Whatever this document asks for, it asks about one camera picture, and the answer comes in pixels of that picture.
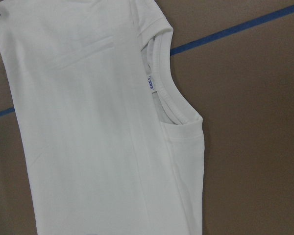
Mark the white long-sleeve printed shirt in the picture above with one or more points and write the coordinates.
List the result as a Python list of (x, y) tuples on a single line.
[(111, 145)]

